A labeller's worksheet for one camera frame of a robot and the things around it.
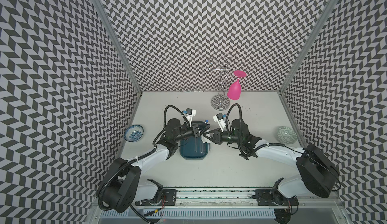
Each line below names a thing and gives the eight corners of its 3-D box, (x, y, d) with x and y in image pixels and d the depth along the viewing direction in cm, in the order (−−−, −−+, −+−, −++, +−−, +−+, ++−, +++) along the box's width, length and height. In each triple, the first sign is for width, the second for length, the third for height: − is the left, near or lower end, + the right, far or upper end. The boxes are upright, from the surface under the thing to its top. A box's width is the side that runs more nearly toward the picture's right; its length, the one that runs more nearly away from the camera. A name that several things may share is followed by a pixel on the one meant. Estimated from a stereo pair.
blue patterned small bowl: (124, 142, 93) (122, 138, 90) (129, 127, 100) (127, 124, 97) (142, 142, 93) (139, 138, 90) (146, 127, 100) (144, 124, 97)
